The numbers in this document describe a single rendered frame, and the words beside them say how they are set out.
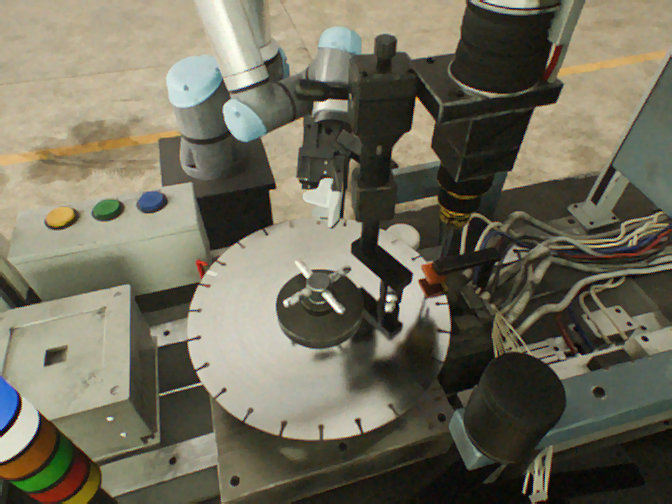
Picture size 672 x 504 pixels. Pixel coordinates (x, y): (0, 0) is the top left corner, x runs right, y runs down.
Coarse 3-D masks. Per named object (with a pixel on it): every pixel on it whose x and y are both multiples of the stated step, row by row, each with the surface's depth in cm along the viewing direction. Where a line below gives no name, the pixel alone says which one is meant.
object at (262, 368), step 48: (240, 240) 68; (288, 240) 68; (336, 240) 68; (384, 240) 68; (240, 288) 62; (432, 288) 62; (192, 336) 58; (240, 336) 58; (288, 336) 58; (384, 336) 58; (432, 336) 58; (240, 384) 53; (288, 384) 53; (336, 384) 53; (384, 384) 53; (288, 432) 50; (336, 432) 50
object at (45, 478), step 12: (60, 432) 39; (60, 444) 39; (72, 444) 41; (60, 456) 39; (72, 456) 40; (48, 468) 38; (60, 468) 39; (12, 480) 37; (24, 480) 37; (36, 480) 37; (48, 480) 38; (36, 492) 39
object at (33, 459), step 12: (48, 420) 38; (48, 432) 37; (36, 444) 36; (48, 444) 37; (24, 456) 35; (36, 456) 36; (48, 456) 37; (0, 468) 35; (12, 468) 35; (24, 468) 36; (36, 468) 37
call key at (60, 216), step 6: (54, 210) 79; (60, 210) 79; (66, 210) 79; (72, 210) 79; (48, 216) 78; (54, 216) 78; (60, 216) 78; (66, 216) 78; (72, 216) 78; (48, 222) 77; (54, 222) 77; (60, 222) 77; (66, 222) 77
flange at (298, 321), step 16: (320, 272) 63; (288, 288) 61; (336, 288) 61; (352, 288) 61; (304, 304) 58; (320, 304) 58; (352, 304) 59; (288, 320) 58; (304, 320) 58; (320, 320) 58; (336, 320) 58; (352, 320) 58; (304, 336) 56; (320, 336) 56; (336, 336) 56
